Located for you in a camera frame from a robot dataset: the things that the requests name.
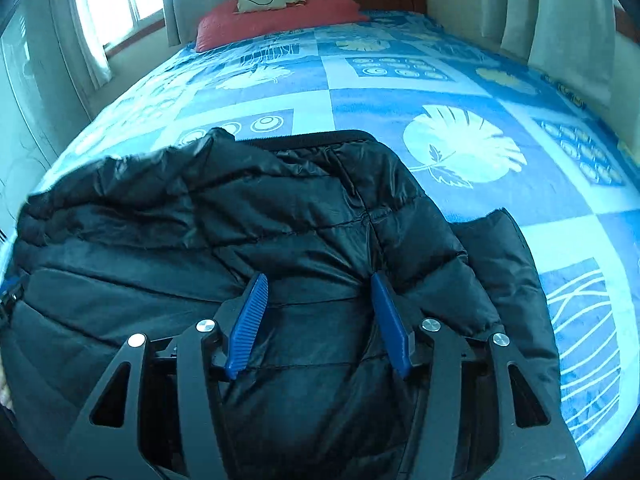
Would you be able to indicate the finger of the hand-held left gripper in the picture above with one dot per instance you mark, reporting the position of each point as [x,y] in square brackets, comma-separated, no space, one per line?
[10,300]

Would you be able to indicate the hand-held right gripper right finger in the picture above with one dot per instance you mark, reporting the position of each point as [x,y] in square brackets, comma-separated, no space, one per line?
[390,325]

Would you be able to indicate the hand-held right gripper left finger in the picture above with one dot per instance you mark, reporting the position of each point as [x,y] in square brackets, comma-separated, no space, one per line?
[246,320]

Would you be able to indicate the black puffer jacket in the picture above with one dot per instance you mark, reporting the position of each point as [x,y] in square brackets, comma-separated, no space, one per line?
[200,230]

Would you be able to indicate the blue patterned bedsheet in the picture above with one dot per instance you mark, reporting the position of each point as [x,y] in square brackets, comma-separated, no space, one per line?
[375,110]

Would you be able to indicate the glass door wardrobe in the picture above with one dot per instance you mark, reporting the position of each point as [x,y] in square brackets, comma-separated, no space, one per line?
[35,85]

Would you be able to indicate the narrow white curtain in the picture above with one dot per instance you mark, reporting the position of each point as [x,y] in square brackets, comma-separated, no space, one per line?
[92,55]

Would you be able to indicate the short wooden window sill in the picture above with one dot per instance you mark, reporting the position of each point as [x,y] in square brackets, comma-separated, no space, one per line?
[135,42]

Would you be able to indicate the red pillow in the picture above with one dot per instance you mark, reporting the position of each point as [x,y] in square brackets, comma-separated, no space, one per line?
[320,12]

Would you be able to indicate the wide pale curtain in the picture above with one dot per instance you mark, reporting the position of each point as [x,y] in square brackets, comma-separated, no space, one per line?
[550,15]

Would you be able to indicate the long wooden window sill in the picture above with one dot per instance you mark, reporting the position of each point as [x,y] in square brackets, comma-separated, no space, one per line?
[627,25]

